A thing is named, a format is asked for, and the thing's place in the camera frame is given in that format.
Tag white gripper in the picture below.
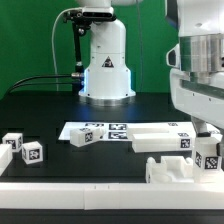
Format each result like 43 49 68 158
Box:
170 68 224 156

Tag white chair seat with pegs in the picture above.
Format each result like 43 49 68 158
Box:
145 156 193 184

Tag white tagged cube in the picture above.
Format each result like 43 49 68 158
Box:
22 141 43 165
2 133 23 152

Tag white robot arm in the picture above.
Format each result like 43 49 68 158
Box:
76 0 224 153

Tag white block chair part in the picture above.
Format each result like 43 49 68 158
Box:
132 132 194 153

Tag white marker sheet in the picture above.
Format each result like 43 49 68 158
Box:
59 122 128 141

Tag white chair back frame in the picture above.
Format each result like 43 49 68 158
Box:
126 122 195 139

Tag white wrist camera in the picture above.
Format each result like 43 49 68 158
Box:
166 44 180 69

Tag black camera on stand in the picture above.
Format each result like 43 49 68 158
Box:
63 7 116 77

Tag black cables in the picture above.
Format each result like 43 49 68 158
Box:
5 73 84 95

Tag white thin cable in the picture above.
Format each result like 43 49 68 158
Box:
50 7 78 92

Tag white left border rail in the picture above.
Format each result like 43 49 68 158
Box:
0 144 12 176

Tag white border rail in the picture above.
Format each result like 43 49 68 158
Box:
0 183 224 210
0 144 12 176

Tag white front border rail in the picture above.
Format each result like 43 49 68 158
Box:
0 183 224 210

